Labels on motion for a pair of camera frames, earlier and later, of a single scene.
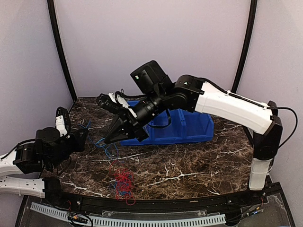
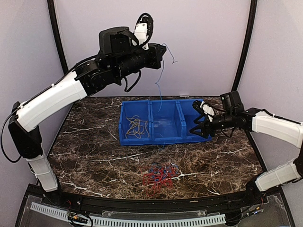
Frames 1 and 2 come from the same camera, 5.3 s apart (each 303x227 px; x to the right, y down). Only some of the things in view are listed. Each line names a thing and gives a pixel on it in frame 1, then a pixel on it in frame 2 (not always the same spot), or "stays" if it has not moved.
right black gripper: [134, 129] -> [204, 125]
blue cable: [120, 192] -> [159, 170]
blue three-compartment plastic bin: [176, 125] stays
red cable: [123, 180] -> [162, 177]
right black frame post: [242, 63] stays
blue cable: [111, 149] -> [161, 78]
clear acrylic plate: [155, 213] stays
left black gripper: [80, 142] -> [157, 50]
